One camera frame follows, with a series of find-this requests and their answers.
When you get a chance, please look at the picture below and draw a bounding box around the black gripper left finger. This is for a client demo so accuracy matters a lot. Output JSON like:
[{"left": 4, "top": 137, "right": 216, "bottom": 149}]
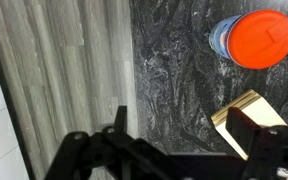
[{"left": 45, "top": 106, "right": 171, "bottom": 180}]

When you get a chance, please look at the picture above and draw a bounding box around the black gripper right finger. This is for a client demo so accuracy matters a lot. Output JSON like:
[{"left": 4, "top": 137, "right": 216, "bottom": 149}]
[{"left": 225, "top": 107, "right": 288, "bottom": 180}]

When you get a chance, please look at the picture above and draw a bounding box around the blue container with orange lid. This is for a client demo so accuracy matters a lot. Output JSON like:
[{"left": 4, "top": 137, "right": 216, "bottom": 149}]
[{"left": 209, "top": 9, "right": 288, "bottom": 69}]

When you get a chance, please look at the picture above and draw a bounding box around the pale wooden block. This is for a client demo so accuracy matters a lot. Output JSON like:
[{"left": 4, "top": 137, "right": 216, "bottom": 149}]
[{"left": 211, "top": 90, "right": 287, "bottom": 160}]

